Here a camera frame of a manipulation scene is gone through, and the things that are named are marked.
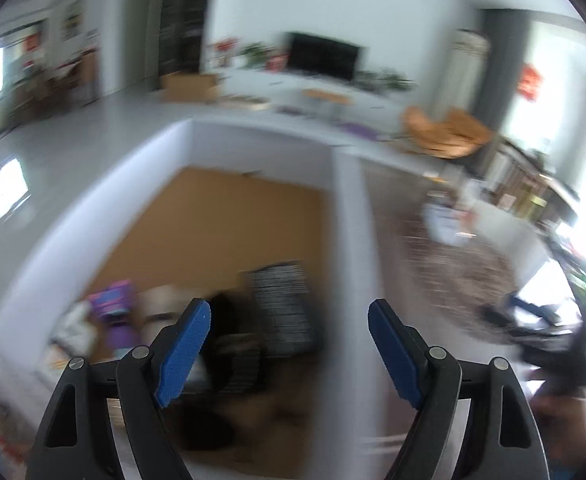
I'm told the grey curtain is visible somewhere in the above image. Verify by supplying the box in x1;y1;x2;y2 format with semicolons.
474;7;530;132

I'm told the purple and teal toy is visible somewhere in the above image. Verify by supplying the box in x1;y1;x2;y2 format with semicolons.
86;280;140;353

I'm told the orange lounge chair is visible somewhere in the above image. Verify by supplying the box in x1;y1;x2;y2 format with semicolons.
399;104;497;160

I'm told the white television cabinet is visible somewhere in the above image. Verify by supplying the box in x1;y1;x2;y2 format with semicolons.
220;67;414;123

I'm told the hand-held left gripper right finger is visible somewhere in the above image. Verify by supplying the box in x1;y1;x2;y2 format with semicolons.
368;299;551;480

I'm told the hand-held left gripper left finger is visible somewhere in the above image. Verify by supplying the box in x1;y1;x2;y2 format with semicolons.
26;298;211;480

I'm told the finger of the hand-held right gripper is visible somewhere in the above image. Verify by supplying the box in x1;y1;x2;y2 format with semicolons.
482;294;566;343

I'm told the framed wall picture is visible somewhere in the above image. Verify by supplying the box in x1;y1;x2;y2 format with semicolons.
62;0;85;42

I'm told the purple floor mat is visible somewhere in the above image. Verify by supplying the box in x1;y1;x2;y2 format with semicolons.
339;122;380;139

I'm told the red flower arrangement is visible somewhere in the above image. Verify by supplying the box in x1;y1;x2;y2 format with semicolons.
212;36;240;57

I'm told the white storage box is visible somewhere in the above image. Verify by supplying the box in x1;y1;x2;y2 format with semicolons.
0;117;369;480

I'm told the cardboard box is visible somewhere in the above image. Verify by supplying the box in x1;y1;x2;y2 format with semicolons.
159;72;222;104

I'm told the red wall decoration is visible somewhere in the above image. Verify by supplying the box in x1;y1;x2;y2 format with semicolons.
517;63;542;102

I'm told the small wooden side table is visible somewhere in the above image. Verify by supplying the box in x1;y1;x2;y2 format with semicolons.
302;88;350;122

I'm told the black television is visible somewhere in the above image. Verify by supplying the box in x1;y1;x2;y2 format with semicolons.
285;32;364;82

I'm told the large-leaf potted plant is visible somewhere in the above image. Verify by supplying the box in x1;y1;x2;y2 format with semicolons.
357;69;416;94

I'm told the dark tall cabinet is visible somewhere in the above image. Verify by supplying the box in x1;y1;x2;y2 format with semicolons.
157;0;215;77

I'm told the clear plastic lidded container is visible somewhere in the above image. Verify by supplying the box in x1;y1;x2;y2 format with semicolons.
421;199;475;247

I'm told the green potted plant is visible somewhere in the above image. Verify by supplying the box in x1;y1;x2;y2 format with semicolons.
239;42;275;69

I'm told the white standing air conditioner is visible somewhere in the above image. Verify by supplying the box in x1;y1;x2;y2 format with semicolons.
447;29;492;112

